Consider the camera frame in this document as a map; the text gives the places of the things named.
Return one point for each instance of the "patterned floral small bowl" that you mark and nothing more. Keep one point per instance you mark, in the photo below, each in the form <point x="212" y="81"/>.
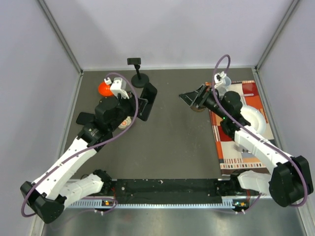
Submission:
<point x="125" y="123"/>

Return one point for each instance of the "black camera stand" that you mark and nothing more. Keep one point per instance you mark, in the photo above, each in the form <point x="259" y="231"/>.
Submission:
<point x="139" y="79"/>

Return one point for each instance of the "white plate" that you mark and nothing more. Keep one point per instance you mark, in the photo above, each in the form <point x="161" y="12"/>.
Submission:
<point x="254" y="117"/>

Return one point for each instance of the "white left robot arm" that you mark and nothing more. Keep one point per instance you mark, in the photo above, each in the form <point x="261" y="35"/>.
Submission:
<point x="49" y="195"/>

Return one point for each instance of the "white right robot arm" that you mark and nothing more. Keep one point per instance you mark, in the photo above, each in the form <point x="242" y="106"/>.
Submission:
<point x="288" y="181"/>

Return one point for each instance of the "fork with pink handle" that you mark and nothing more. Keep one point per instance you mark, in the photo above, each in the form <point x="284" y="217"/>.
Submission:
<point x="240" y="148"/>

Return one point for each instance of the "colourful patchwork placemat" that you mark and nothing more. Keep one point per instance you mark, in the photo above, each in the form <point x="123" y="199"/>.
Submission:
<point x="231" y="160"/>

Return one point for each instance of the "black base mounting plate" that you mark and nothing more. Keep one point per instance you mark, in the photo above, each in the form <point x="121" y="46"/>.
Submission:
<point x="172" y="191"/>

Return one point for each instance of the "black smartphone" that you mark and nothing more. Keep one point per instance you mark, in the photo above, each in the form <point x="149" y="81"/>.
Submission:
<point x="146" y="101"/>
<point x="84" y="118"/>

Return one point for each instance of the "orange bowl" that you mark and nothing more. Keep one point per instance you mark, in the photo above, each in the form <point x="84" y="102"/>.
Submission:
<point x="104" y="90"/>

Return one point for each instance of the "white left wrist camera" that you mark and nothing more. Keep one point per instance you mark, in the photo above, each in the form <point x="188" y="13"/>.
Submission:
<point x="118" y="87"/>

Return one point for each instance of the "grey metal phone stand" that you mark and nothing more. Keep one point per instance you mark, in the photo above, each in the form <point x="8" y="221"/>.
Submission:
<point x="197" y="108"/>

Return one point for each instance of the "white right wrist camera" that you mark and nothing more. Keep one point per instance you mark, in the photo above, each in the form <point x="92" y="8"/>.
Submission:
<point x="219" y="81"/>

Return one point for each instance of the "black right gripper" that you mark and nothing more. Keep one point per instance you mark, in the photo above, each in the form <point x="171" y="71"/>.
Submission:
<point x="199" y="98"/>

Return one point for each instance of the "light blue ceramic cup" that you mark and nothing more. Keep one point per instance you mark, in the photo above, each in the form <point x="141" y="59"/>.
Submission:
<point x="226" y="82"/>

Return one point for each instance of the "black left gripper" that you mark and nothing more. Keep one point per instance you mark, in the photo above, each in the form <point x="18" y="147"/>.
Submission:
<point x="132" y="102"/>

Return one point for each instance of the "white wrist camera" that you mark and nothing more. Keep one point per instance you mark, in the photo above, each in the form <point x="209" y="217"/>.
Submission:
<point x="118" y="87"/>
<point x="219" y="81"/>

